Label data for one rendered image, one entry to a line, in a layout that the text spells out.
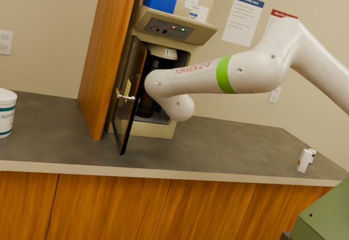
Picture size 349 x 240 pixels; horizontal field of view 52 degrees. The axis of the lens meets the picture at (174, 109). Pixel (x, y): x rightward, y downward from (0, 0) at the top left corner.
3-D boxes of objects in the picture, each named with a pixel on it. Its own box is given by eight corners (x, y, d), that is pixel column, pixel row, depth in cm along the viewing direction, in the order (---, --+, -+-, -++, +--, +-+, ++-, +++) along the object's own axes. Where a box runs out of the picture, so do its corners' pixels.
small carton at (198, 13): (188, 17, 148) (192, 3, 146) (197, 20, 151) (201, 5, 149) (196, 20, 144) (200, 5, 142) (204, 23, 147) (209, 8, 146)
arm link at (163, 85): (230, 102, 107) (243, 75, 112) (210, 76, 101) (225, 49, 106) (152, 107, 133) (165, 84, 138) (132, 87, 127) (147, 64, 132)
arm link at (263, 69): (299, 71, 99) (284, 34, 94) (283, 100, 92) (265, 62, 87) (245, 78, 113) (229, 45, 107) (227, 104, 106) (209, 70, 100)
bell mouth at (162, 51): (135, 45, 167) (138, 34, 166) (169, 53, 175) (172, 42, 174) (147, 54, 152) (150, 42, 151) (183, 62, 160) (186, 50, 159)
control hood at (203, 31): (132, 28, 145) (138, 3, 142) (200, 44, 159) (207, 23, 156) (141, 34, 135) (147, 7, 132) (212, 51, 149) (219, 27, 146)
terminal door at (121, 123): (113, 124, 156) (135, 35, 144) (121, 157, 128) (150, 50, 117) (111, 124, 155) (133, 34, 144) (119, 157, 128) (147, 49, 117)
